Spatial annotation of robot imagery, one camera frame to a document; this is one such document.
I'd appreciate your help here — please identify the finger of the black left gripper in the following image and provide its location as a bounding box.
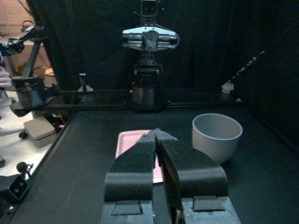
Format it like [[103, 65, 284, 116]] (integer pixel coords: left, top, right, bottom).
[[142, 30, 153, 53], [150, 30, 161, 53]]

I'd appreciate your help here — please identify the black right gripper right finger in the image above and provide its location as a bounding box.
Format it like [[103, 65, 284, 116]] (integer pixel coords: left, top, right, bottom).
[[155, 128, 230, 212]]

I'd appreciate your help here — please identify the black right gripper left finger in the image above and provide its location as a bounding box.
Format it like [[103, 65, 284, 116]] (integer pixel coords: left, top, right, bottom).
[[105, 128, 158, 216]]

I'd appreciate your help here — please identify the pink square plate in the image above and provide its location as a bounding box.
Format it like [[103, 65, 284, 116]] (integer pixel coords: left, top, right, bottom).
[[115, 129, 165, 185]]

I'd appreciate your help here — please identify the person's hand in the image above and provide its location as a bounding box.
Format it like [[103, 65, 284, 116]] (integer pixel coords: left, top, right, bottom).
[[0, 66, 14, 90]]

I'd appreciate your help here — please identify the grey plastic cup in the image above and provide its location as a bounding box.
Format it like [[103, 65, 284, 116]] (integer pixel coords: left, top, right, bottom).
[[192, 113, 245, 165]]

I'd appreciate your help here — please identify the black cloth curtain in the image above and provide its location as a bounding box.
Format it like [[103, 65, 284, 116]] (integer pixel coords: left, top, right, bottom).
[[27, 0, 299, 147]]

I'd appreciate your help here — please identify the white corner clamp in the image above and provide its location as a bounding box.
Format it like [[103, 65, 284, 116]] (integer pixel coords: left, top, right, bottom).
[[77, 73, 95, 93], [221, 81, 237, 95]]

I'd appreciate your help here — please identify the beige plastic box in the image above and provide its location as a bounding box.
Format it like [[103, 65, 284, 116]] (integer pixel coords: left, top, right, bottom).
[[23, 116, 59, 149]]

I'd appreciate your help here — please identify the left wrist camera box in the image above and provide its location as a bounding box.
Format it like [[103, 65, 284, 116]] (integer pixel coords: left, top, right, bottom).
[[139, 0, 159, 18]]

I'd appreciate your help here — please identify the black table-level camera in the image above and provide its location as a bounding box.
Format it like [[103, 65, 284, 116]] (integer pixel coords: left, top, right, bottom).
[[0, 174, 31, 204]]

